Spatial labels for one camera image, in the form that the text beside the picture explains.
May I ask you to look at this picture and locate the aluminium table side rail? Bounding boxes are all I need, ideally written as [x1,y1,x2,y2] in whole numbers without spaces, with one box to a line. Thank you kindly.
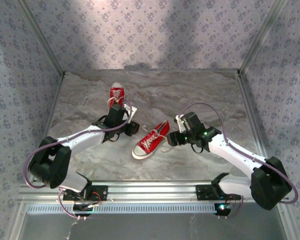
[236,71,300,240]
[8,72,66,240]

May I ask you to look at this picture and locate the red canvas sneaker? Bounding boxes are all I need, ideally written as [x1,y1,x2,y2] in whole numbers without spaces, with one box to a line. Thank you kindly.
[109,81,126,109]
[131,119,171,160]

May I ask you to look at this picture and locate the aluminium frame post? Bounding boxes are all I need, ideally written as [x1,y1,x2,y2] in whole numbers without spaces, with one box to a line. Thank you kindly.
[14,0,66,77]
[238,0,290,76]

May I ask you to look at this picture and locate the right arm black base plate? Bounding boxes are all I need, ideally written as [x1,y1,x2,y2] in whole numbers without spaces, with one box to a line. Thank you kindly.
[195,184,242,202]

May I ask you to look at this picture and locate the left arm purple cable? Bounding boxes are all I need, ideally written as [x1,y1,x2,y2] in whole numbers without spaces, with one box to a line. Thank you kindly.
[23,99,133,221]

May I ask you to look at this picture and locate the white shoelace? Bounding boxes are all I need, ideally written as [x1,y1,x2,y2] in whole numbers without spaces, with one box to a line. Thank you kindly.
[106,89,127,111]
[139,124,176,154]

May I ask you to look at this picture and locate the aluminium mounting rail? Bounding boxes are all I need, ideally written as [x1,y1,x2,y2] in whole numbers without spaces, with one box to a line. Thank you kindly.
[17,179,290,204]

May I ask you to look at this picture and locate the slotted grey cable duct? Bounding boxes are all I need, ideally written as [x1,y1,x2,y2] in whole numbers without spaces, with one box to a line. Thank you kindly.
[26,203,218,215]

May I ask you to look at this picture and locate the black circuit board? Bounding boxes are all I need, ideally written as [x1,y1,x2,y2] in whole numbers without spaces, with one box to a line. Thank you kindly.
[72,202,95,218]
[214,202,233,218]

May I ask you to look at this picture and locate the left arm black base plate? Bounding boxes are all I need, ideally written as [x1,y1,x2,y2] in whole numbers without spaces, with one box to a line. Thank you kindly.
[62,184,109,202]

